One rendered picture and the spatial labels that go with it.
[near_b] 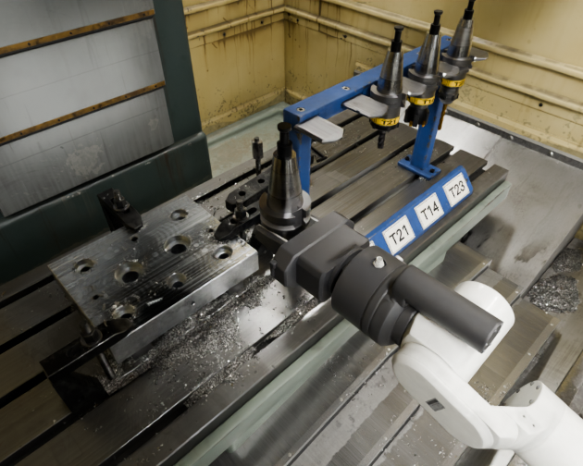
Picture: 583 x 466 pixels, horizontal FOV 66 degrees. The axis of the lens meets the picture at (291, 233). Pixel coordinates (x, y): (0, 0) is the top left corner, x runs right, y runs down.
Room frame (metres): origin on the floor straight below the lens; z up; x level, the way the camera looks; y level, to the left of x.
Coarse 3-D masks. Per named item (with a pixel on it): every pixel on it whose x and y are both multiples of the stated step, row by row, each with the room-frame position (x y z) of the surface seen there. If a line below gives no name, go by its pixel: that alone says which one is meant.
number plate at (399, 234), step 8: (400, 224) 0.69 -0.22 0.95; (408, 224) 0.70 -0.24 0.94; (384, 232) 0.66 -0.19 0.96; (392, 232) 0.67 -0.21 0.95; (400, 232) 0.67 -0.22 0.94; (408, 232) 0.68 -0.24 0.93; (392, 240) 0.65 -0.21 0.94; (400, 240) 0.66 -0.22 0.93; (408, 240) 0.67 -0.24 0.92; (392, 248) 0.64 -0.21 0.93; (400, 248) 0.65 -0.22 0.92
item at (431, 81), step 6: (414, 66) 0.82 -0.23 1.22; (408, 72) 0.80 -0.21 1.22; (414, 72) 0.79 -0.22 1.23; (408, 78) 0.81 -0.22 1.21; (414, 78) 0.78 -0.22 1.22; (420, 78) 0.78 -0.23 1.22; (426, 78) 0.77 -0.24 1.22; (432, 78) 0.77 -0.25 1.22; (438, 78) 0.78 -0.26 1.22; (426, 84) 0.78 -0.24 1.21; (432, 84) 0.78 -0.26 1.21; (438, 84) 0.80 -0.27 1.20; (426, 90) 0.77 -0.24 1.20; (432, 90) 0.77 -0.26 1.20
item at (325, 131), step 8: (304, 120) 0.64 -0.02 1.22; (312, 120) 0.64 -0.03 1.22; (320, 120) 0.64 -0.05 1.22; (296, 128) 0.62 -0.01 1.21; (304, 128) 0.61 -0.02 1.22; (312, 128) 0.61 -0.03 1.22; (320, 128) 0.61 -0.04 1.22; (328, 128) 0.61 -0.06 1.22; (336, 128) 0.61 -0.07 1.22; (312, 136) 0.59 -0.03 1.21; (320, 136) 0.59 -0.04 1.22; (328, 136) 0.59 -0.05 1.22; (336, 136) 0.59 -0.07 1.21
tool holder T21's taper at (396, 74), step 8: (392, 56) 0.71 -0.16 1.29; (400, 56) 0.71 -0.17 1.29; (384, 64) 0.72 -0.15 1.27; (392, 64) 0.71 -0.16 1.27; (400, 64) 0.71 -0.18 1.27; (384, 72) 0.72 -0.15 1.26; (392, 72) 0.71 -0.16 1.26; (400, 72) 0.71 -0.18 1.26; (384, 80) 0.71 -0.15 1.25; (392, 80) 0.71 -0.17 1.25; (400, 80) 0.71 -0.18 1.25; (384, 88) 0.71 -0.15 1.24; (392, 88) 0.71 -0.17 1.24; (400, 88) 0.71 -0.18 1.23
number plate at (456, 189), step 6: (462, 174) 0.86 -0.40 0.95; (450, 180) 0.83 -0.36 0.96; (456, 180) 0.84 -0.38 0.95; (462, 180) 0.85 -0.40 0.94; (444, 186) 0.81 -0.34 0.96; (450, 186) 0.82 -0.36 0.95; (456, 186) 0.83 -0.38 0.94; (462, 186) 0.83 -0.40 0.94; (450, 192) 0.80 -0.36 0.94; (456, 192) 0.81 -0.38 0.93; (462, 192) 0.82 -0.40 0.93; (468, 192) 0.83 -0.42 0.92; (450, 198) 0.80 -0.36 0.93; (456, 198) 0.80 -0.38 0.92; (462, 198) 0.81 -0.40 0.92; (450, 204) 0.79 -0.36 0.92
